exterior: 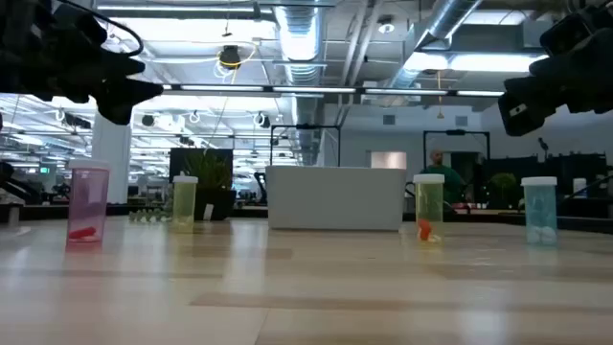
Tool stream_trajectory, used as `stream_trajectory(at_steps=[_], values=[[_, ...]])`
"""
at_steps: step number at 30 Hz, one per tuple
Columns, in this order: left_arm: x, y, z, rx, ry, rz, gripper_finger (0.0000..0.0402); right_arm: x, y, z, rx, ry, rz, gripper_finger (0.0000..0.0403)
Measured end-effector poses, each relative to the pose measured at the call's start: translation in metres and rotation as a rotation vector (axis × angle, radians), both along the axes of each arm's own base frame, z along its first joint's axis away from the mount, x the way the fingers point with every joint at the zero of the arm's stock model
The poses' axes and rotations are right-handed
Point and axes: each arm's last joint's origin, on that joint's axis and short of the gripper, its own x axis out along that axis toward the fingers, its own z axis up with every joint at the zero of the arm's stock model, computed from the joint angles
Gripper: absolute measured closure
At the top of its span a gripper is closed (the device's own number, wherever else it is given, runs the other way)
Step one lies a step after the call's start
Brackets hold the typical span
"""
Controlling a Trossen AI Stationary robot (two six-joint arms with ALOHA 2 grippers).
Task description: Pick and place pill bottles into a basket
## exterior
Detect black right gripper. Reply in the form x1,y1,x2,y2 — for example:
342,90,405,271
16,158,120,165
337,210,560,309
497,11,613,138

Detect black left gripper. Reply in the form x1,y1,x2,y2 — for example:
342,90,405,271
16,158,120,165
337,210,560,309
0,0,165,127

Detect pink pill bottle white cap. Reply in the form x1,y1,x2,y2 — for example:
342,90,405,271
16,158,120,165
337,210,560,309
65,159,111,243

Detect yellow-green pill bottle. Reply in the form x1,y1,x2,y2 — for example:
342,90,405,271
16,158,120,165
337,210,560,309
170,174,199,232

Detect blue pill bottle white pills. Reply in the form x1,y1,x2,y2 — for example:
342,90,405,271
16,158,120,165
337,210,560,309
520,175,559,246

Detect white rectangular basket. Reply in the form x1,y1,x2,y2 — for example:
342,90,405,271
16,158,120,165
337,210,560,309
265,165,408,232

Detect yellow pill bottle orange pills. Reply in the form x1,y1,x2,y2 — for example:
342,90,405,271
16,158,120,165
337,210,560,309
413,172,445,243

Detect white pillar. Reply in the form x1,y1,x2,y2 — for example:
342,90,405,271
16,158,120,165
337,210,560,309
90,110,133,205

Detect black display panel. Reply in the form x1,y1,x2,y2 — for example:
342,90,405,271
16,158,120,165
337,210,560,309
168,147,235,184

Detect round green bush plant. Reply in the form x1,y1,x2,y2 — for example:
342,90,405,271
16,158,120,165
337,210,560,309
487,172,519,210

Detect green succulent strand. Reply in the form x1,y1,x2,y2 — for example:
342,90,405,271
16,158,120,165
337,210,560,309
127,200,174,223

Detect green plant in black pot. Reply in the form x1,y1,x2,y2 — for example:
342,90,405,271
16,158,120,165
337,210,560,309
181,149,238,222

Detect person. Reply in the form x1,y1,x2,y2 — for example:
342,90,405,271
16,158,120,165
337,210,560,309
420,149,465,206

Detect long ceiling light strip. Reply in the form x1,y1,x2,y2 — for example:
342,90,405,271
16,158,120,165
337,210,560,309
161,84,505,98

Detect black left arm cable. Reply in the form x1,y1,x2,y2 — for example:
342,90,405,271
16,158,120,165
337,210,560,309
56,0,146,58

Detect black ceiling camera yellow cable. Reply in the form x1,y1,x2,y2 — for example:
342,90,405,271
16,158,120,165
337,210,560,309
214,43,259,79

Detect black metal frame stand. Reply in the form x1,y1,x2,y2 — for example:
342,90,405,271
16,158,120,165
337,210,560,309
269,124,342,168
422,128,491,170

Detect silver ceiling duct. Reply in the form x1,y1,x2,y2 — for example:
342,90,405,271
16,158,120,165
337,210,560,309
273,0,328,167

